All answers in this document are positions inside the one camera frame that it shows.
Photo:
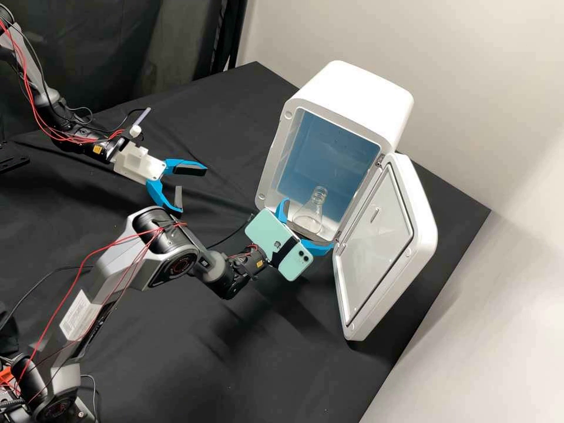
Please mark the incubator door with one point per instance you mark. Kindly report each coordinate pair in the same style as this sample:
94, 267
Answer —
387, 229

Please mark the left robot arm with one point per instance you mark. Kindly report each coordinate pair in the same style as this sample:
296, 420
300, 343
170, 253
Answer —
44, 94

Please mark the right wrist camera phone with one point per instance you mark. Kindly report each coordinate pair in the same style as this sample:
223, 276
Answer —
273, 235

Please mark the black perforated plate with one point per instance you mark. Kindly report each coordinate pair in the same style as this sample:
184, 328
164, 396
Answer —
11, 158

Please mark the white incubator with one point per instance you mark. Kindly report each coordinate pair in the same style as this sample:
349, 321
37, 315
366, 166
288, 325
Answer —
352, 94

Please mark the clear flask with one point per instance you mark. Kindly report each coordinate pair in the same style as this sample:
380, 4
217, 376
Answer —
310, 216

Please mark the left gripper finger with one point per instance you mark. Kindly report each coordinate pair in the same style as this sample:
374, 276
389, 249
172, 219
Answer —
281, 210

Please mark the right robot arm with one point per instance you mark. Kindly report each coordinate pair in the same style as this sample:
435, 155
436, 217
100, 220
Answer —
145, 255

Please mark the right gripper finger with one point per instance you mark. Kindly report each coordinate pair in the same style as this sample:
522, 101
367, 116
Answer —
318, 250

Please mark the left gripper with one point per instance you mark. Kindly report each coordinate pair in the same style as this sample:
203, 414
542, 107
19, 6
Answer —
139, 165

